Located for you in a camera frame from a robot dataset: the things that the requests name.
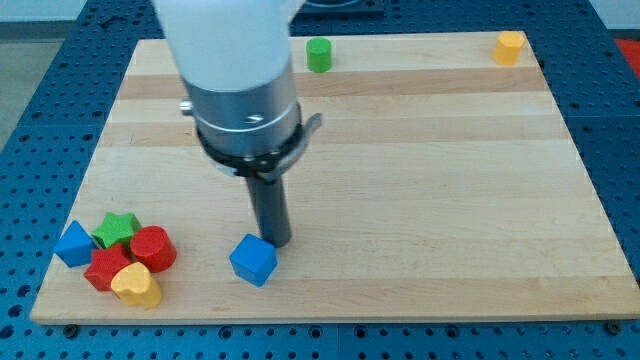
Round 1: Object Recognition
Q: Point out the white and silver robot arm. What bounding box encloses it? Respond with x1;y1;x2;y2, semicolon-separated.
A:
152;0;322;247

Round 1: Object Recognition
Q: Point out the light wooden board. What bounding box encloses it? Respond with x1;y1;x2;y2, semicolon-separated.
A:
31;32;639;325

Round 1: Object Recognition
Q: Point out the blue wooden pentagon block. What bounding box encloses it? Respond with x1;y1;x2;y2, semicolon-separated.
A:
54;221;98;268

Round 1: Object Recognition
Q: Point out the blue wooden cube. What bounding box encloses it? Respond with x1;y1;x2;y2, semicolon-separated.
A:
229;234;278;287

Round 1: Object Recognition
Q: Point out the black clamp ring with lever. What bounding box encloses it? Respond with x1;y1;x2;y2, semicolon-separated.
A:
197;113;323;182

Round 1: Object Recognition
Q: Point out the yellow wooden heart block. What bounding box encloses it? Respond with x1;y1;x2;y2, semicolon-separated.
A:
111;262;163;309

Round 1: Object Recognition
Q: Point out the yellow wooden hexagon block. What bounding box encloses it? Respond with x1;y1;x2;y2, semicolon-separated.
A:
492;31;525;66

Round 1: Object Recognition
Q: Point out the green wooden star block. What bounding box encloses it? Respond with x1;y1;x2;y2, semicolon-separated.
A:
91;212;142;249

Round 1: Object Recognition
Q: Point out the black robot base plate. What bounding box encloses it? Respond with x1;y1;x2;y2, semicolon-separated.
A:
299;0;385;16

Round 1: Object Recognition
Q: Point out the red wooden cylinder block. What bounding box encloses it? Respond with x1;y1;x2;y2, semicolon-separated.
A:
130;225;177;273

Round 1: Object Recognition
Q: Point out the green wooden cylinder block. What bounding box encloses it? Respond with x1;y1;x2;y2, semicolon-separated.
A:
306;37;332;73

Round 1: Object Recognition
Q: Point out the red wooden star block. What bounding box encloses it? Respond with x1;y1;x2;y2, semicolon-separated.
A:
84;243;132;292

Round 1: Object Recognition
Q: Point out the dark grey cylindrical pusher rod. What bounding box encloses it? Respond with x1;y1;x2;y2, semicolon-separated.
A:
246;177;292;248

